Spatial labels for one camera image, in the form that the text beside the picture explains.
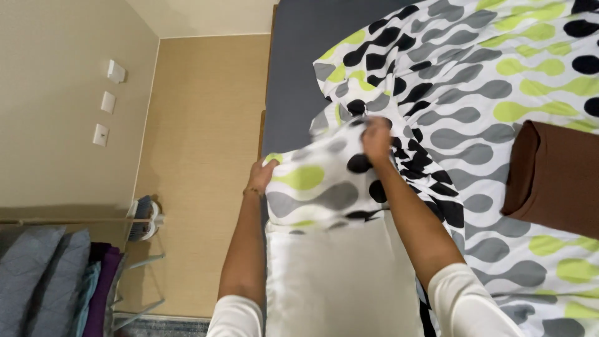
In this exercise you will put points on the spotted white pillowcase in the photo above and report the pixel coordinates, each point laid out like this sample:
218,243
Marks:
323,180

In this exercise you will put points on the brown pillow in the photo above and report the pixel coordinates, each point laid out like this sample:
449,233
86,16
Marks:
554,175

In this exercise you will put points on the white wall switch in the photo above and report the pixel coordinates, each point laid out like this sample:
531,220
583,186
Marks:
108,102
115,71

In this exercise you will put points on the person's right fingers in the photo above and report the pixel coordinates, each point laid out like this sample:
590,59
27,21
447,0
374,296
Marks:
374,127

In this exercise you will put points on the grey mattress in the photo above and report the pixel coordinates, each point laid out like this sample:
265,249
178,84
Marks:
295,70

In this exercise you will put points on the patterned grey rug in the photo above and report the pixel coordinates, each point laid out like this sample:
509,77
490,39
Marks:
161,326

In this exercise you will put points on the clothes drying rack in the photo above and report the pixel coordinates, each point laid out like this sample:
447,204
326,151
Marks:
61,281

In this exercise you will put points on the person's left hand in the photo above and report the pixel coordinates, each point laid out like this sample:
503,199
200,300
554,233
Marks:
260,175

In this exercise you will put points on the white pillow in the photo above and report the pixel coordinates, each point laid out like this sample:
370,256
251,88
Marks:
339,281

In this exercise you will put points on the white wall socket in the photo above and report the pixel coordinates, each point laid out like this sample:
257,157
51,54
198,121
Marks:
100,135

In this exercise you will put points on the person's right hand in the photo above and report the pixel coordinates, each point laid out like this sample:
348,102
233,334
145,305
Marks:
376,140

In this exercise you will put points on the spotted white bed sheet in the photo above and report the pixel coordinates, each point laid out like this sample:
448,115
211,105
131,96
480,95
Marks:
486,131

